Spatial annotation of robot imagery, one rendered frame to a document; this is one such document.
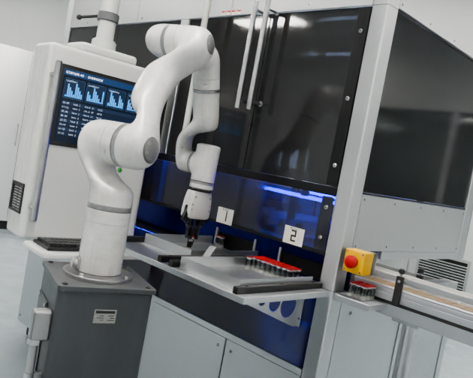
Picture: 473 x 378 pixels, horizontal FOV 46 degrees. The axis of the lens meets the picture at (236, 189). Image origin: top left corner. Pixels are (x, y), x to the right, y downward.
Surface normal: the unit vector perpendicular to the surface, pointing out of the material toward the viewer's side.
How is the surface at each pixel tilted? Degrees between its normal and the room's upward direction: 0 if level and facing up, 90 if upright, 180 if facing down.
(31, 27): 90
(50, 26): 90
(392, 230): 90
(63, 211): 90
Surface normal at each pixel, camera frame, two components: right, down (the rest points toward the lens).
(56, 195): 0.65, 0.16
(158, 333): -0.69, -0.09
